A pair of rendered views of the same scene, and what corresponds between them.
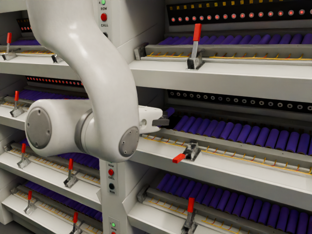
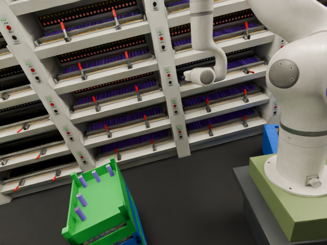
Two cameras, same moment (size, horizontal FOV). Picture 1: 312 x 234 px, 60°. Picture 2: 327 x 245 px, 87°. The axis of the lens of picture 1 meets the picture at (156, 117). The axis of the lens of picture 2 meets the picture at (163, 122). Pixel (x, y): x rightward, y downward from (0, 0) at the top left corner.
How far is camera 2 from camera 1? 0.80 m
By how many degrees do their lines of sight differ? 35
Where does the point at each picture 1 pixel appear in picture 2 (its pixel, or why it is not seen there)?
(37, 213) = (124, 156)
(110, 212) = (176, 123)
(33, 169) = (118, 134)
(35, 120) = (205, 75)
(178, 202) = (199, 105)
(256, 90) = (226, 50)
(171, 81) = (196, 57)
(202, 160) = not seen: hidden behind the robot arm
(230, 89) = not seen: hidden behind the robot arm
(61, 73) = (135, 72)
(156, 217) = (195, 113)
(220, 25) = not seen: hidden behind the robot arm
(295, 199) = (240, 79)
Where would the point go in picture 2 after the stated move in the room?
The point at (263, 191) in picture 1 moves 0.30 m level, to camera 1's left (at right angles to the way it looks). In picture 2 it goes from (231, 82) to (202, 100)
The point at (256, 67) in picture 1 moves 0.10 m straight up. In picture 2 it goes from (222, 43) to (221, 24)
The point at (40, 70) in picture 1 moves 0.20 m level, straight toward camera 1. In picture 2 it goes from (118, 76) to (147, 73)
